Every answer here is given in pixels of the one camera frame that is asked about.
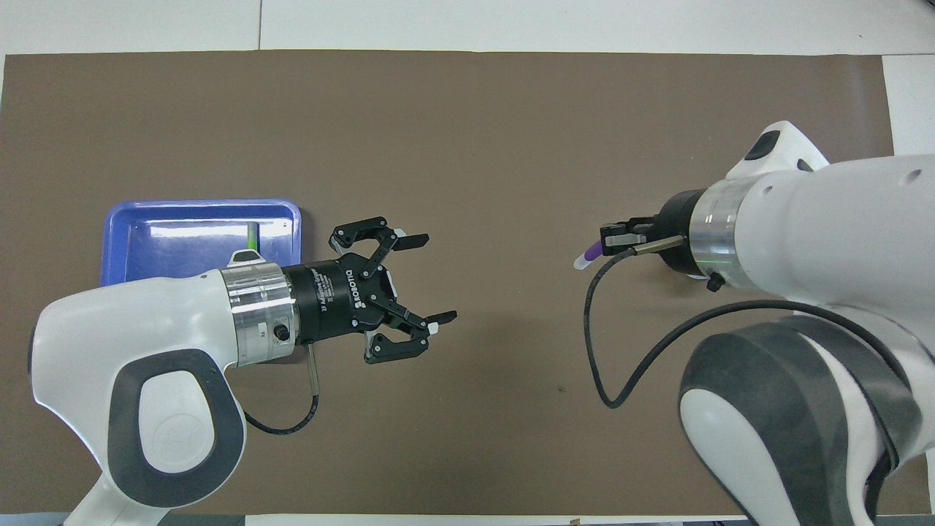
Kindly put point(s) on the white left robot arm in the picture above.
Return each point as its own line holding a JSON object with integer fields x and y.
{"x": 109, "y": 329}

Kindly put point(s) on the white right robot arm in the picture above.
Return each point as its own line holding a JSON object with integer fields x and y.
{"x": 840, "y": 234}

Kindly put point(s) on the purple highlighter pen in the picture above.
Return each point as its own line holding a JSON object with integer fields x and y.
{"x": 588, "y": 256}

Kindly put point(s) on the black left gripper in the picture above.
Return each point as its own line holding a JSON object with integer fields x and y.
{"x": 325, "y": 299}

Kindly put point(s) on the blue plastic tray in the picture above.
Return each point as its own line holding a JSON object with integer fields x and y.
{"x": 168, "y": 252}

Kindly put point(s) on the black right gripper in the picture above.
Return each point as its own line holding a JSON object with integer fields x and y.
{"x": 678, "y": 230}

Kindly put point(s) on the brown table mat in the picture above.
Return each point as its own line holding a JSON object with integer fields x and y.
{"x": 467, "y": 146}

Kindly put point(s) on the green highlighter pen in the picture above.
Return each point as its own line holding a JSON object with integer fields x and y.
{"x": 253, "y": 237}

